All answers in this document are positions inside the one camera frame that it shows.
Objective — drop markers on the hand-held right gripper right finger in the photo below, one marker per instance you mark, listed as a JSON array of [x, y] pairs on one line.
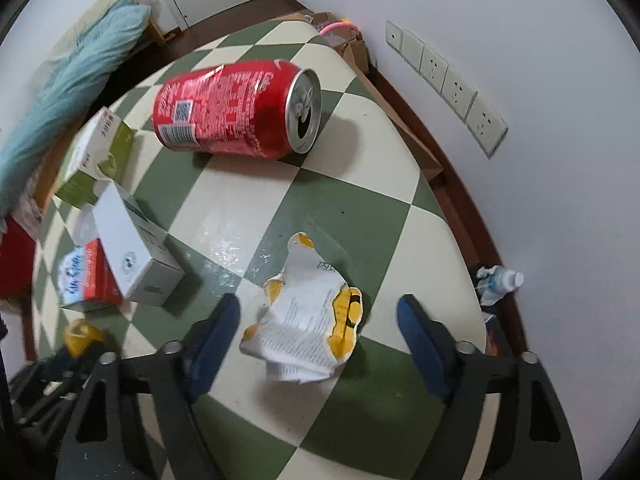
[[425, 352]]

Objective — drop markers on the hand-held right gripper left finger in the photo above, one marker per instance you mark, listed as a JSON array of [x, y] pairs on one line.
[[215, 347]]

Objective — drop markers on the white cardboard box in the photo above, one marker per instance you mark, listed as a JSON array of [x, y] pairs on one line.
[[125, 240]]

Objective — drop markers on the clear plastic bottle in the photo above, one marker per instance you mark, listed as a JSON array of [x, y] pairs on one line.
[[502, 282]]

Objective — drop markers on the green white carton box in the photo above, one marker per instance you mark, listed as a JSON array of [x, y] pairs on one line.
[[95, 160]]

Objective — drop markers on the green cream checkered tablecloth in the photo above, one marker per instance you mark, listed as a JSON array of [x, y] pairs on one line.
[[240, 200]]

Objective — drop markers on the red white blue carton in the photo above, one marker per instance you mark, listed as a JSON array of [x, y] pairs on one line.
[[90, 280]]

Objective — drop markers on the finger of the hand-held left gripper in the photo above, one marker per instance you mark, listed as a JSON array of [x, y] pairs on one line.
[[62, 362]]

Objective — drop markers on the red bed sheet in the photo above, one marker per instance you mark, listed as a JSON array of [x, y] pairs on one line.
[[15, 260]]

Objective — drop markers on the open cardboard box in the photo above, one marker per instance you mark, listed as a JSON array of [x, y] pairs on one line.
[[345, 45]]

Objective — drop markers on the white yellow wrapper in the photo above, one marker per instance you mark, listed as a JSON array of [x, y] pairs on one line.
[[300, 320]]

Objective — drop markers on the clear plastic cup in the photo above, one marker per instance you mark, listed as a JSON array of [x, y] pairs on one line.
[[82, 227]]

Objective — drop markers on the red drink can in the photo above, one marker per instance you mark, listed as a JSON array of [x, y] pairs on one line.
[[225, 110]]

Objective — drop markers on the light blue duvet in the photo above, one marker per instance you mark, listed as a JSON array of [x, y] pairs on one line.
[[65, 85]]

